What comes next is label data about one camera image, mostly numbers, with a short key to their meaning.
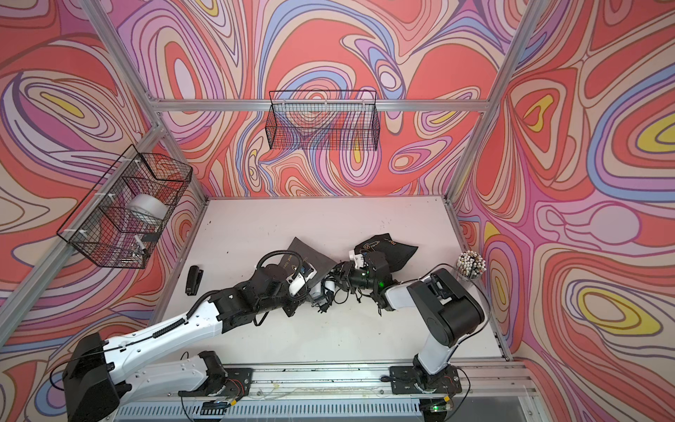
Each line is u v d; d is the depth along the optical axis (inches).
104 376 15.3
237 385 28.3
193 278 35.9
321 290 31.5
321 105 34.0
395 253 37.5
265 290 22.6
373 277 29.2
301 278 25.6
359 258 33.9
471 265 30.2
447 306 19.0
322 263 33.4
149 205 29.5
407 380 28.8
